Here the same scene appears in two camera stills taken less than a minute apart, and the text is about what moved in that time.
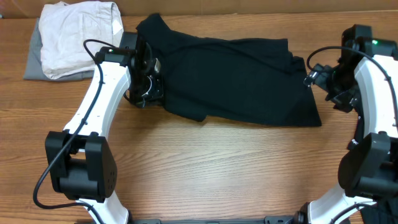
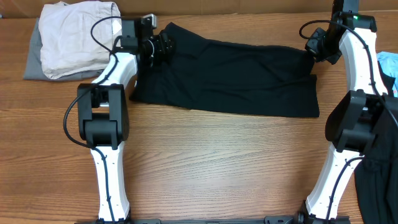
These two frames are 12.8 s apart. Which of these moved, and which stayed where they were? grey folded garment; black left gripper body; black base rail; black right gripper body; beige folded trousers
Moved: black left gripper body; black right gripper body
Stayed: grey folded garment; black base rail; beige folded trousers
